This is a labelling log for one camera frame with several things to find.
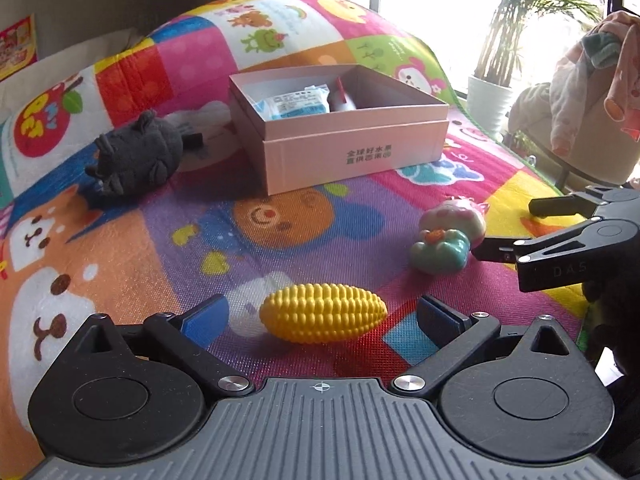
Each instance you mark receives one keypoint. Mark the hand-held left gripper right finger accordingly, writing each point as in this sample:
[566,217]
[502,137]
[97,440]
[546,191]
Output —
[440,319]

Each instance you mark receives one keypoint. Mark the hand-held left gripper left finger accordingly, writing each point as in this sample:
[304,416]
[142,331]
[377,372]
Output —
[206,317]

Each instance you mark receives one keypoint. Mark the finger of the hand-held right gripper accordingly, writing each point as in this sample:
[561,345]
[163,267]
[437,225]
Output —
[560,206]
[500,250]

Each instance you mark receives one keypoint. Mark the pink and green squishy toy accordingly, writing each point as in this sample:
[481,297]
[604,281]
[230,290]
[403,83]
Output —
[445,240]

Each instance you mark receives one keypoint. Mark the yellow corn toy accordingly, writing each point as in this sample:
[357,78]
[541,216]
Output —
[320,312]

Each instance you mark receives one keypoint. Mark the dark grey plush toy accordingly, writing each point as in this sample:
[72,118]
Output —
[135,155]

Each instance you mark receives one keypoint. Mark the pink cardboard box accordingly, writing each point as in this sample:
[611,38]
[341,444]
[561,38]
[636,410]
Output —
[350,155]

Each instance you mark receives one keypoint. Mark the blue wet wipes packet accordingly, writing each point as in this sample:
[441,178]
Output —
[290,105]

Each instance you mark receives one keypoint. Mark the beige chair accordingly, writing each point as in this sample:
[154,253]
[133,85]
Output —
[535,115]

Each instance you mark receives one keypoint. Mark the colourful cartoon play mat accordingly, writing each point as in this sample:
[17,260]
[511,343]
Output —
[150,240]

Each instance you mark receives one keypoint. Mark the pink garment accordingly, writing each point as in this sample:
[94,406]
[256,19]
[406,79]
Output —
[570,90]

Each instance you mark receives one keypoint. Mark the white plant pot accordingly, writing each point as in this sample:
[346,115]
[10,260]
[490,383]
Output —
[490,107]

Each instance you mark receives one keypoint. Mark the grey green towel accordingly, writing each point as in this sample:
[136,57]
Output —
[602,50]

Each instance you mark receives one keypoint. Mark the palm plant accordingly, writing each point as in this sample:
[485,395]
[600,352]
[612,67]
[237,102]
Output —
[530,10]

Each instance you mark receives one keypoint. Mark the red and white object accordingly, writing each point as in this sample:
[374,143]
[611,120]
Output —
[342,105]

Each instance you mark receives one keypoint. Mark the red picture book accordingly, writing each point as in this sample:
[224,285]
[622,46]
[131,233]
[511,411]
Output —
[17,47]

